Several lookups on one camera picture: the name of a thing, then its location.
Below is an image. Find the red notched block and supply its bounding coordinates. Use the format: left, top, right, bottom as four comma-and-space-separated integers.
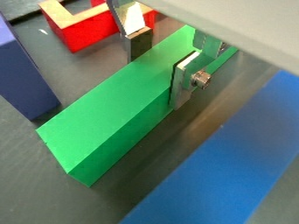
38, 0, 156, 53

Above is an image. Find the purple upright block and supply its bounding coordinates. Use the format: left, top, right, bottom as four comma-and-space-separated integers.
0, 12, 61, 120

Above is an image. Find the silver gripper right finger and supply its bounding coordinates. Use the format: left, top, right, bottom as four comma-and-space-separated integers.
169, 30, 226, 109

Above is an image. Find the blue flat bar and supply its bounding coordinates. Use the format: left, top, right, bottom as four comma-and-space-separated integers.
118, 71, 299, 224

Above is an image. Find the green rectangular block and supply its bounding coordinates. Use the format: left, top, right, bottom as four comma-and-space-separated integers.
34, 24, 238, 188

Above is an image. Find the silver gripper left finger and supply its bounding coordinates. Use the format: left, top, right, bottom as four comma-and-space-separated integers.
106, 0, 153, 62

